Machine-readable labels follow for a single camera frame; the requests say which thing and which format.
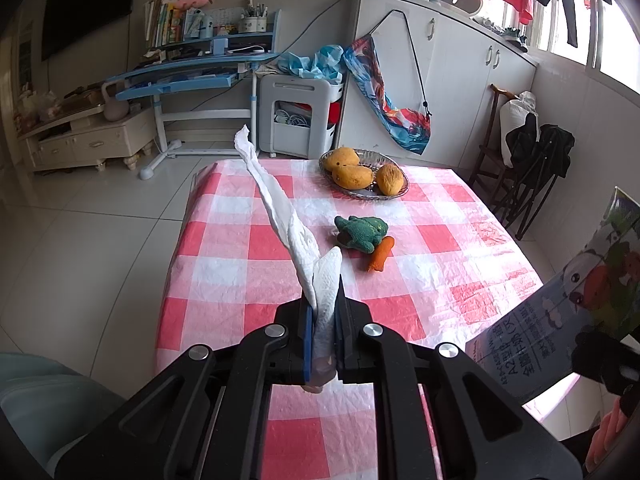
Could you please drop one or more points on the black folding chair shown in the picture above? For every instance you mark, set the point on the black folding chair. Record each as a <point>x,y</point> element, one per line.
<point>550,150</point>

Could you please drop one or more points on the pink kettlebell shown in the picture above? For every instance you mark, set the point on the pink kettlebell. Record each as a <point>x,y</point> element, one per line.
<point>117,107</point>

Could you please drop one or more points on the orange carrot toy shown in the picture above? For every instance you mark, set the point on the orange carrot toy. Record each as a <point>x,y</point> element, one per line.
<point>381,255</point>

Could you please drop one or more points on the white cabinet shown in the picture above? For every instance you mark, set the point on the white cabinet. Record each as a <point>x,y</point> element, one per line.
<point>460,85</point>

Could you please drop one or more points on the black television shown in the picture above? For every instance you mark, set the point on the black television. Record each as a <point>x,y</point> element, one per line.
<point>85,5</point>

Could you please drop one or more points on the cream television stand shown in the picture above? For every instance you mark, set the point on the cream television stand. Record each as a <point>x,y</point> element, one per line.
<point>100,140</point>

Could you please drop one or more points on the person's right hand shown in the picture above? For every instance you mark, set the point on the person's right hand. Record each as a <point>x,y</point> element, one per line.
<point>607,435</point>

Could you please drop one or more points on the pink checked tablecloth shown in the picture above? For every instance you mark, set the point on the pink checked tablecloth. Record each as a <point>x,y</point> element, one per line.
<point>225,240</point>

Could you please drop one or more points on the milk carton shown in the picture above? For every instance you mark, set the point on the milk carton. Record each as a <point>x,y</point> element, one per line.
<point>550,320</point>

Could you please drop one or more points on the pink plush toy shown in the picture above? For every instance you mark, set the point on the pink plush toy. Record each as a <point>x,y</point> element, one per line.
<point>192,2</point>

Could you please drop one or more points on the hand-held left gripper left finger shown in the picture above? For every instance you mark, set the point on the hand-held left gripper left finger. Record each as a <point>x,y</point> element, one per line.
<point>306,345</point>

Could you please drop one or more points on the row of books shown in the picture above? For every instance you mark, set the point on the row of books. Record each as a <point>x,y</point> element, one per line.
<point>162,25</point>

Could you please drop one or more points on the green plush toy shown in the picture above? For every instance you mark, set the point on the green plush toy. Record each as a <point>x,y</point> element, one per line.
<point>362,232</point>

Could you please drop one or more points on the white sack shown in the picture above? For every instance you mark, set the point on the white sack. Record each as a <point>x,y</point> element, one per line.
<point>515,115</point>

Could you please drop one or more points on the yellow mango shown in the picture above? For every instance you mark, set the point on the yellow mango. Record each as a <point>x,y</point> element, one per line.
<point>390,180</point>
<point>352,177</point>
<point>340,158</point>

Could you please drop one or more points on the wooden chair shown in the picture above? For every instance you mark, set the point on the wooden chair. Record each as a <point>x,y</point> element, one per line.
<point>492,125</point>

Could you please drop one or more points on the white pen holder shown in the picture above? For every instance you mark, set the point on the white pen holder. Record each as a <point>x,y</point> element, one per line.
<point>252,25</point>

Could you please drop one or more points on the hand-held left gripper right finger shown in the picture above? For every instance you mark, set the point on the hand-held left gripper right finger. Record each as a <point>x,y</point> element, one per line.
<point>342,340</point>

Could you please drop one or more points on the pale green bin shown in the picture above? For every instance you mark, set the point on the pale green bin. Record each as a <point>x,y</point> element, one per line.
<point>40,410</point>

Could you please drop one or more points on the white storage cart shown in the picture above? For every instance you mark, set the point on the white storage cart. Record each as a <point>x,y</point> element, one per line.
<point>290,90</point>

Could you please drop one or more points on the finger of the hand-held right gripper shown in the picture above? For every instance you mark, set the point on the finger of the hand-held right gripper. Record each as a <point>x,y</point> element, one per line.
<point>600,360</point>

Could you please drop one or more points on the blue study desk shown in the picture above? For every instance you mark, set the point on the blue study desk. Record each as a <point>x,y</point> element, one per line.
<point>175,82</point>

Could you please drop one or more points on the blue plastic bag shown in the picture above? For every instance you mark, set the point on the blue plastic bag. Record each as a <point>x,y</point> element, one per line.
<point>320,62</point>

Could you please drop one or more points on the white paper towel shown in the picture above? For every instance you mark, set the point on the white paper towel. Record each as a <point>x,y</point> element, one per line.
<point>300,245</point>

